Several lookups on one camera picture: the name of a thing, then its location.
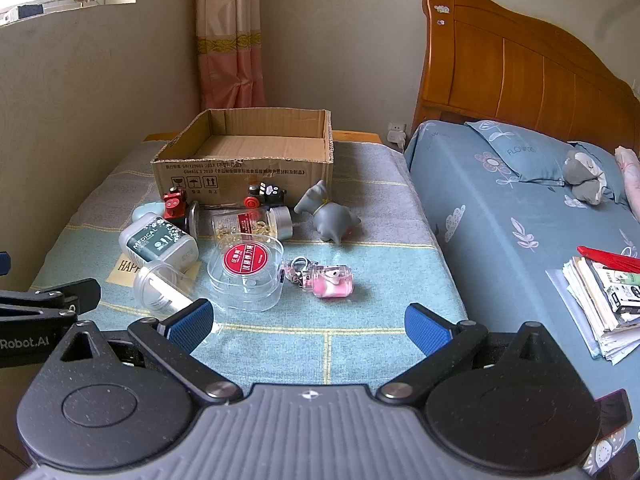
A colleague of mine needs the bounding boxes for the cardboard box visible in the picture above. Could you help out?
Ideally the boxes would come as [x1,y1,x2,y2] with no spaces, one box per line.
[151,108,335,207]

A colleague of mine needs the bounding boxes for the pale teal round object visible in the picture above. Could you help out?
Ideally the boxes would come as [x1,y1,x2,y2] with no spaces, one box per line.
[131,201,166,224]

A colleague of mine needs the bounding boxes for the red robot toy car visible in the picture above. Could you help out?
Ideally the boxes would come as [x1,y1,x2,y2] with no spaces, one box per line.
[162,190,201,237]

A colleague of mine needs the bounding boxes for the clear plastic cup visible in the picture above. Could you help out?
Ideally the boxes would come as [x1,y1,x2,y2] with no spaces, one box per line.
[132,260,201,319]

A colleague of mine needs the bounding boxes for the pink curtain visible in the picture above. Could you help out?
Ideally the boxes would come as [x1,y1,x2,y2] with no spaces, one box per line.
[195,0,266,110]

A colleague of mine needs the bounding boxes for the pink bottle keychain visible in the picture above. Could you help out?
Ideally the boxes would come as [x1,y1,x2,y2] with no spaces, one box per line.
[280,256,355,300]

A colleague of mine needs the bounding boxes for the clear bottle yellow capsules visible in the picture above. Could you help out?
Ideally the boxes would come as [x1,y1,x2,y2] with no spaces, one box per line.
[211,206,294,246]

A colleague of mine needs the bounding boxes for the blue floral bedsheet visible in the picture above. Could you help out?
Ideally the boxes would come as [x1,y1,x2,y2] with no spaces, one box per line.
[404,120,640,480]

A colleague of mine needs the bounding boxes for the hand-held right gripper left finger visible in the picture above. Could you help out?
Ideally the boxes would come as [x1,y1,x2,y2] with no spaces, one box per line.
[50,298,245,406]

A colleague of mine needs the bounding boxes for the wooden table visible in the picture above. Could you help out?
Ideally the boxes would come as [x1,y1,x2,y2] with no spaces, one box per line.
[144,130,382,145]

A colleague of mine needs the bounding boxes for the pink cloth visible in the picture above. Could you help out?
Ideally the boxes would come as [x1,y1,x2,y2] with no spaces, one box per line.
[614,146,640,222]

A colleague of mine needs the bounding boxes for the clear container red label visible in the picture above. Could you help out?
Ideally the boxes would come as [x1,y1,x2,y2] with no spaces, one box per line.
[206,237,285,312]

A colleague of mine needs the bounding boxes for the black toy car red wheels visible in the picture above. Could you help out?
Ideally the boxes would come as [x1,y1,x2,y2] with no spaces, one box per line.
[243,184,289,210]

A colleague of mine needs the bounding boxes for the grey plush toy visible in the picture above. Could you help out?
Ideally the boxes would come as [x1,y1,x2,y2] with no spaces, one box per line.
[563,150,609,206]

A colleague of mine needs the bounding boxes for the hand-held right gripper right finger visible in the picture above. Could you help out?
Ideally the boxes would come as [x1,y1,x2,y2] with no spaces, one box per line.
[375,303,576,403]

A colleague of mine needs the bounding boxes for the blue floral pillow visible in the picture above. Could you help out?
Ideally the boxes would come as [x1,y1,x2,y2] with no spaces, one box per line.
[464,120,629,206]

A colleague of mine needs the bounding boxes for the yellow paper card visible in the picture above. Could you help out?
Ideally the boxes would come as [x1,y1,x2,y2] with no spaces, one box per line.
[109,255,146,286]

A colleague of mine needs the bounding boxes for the stack of papers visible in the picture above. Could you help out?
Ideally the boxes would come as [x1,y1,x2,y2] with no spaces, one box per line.
[546,255,640,365]

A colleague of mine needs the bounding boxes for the red flat folder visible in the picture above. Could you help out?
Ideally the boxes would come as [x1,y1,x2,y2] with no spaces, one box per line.
[576,246,640,274]

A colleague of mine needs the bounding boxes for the wooden bed headboard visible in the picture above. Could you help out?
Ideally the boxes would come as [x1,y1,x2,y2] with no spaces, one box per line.
[412,0,640,154]

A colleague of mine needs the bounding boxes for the grey elephant toy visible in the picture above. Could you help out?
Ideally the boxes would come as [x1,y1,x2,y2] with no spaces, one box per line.
[294,180,362,246]

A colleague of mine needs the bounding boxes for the white bottle green label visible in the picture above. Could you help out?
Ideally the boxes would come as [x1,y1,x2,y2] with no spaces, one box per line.
[118,212,199,269]

